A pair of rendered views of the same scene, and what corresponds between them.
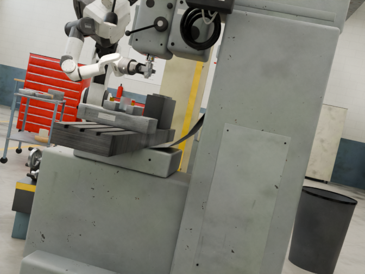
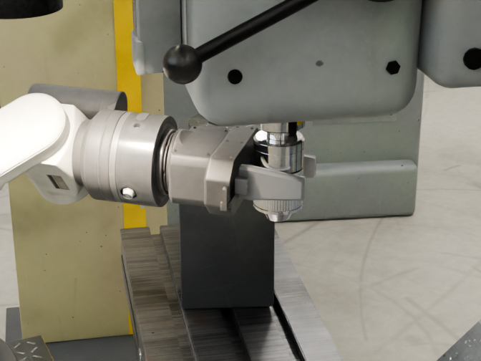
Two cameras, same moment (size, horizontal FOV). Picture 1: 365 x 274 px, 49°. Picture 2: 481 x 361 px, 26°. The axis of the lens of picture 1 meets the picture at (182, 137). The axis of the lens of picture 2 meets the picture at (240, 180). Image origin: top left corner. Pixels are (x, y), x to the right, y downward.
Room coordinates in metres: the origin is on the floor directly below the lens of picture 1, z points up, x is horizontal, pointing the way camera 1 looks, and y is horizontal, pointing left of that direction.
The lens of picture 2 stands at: (1.28, 0.59, 1.60)
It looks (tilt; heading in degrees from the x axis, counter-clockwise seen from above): 23 degrees down; 340
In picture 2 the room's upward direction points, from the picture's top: straight up
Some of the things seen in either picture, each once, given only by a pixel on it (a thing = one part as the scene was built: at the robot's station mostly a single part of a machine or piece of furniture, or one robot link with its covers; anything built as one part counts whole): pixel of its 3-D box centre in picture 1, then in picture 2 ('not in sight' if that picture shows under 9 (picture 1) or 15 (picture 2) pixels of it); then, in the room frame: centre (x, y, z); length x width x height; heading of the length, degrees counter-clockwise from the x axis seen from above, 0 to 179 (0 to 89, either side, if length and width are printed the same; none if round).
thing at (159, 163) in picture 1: (130, 151); not in sight; (2.11, 0.25, 0.79); 0.50 x 0.35 x 0.12; 81
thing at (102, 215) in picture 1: (113, 215); not in sight; (2.11, 0.28, 0.43); 0.81 x 0.32 x 0.60; 81
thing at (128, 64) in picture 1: (134, 68); (185, 165); (2.16, 0.33, 1.23); 0.13 x 0.12 x 0.10; 146
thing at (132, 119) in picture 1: (118, 114); not in sight; (1.89, 0.32, 0.98); 0.35 x 0.15 x 0.11; 79
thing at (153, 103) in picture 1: (159, 111); (223, 203); (2.50, 0.18, 1.03); 0.22 x 0.12 x 0.20; 164
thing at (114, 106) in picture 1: (115, 106); not in sight; (1.89, 0.34, 1.02); 0.15 x 0.06 x 0.04; 169
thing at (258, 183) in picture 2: (144, 68); (270, 186); (2.09, 0.27, 1.23); 0.06 x 0.02 x 0.03; 56
